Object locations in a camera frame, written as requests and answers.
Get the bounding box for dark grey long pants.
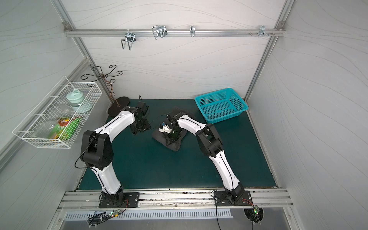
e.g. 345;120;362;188
152;106;196;151

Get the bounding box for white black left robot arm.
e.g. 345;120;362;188
80;101;150;205

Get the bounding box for dark oval stand base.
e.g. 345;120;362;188
107;96;130;117

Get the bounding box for teal plastic mesh basket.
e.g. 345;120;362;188
195;88;249;124

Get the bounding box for ornate metal hook stand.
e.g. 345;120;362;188
80;64;124;100

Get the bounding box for pale green lidded jar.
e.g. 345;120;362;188
66;89;92;113

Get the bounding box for green snack packet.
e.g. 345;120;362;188
48;117;81;140

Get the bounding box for white vent strip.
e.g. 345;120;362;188
64;209;233;221

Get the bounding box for double metal hook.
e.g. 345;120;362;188
121;31;136;50

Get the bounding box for curved metal hook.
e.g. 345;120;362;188
151;25;168;40

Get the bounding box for small metal hook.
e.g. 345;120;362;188
190;25;196;37

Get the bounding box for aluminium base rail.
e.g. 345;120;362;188
57;188;294;211

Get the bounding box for white wire wall basket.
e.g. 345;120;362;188
12;76;102;149

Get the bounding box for aluminium top rail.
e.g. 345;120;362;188
64;27;286;38

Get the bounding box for metal bracket hook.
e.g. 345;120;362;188
249;26;275;37

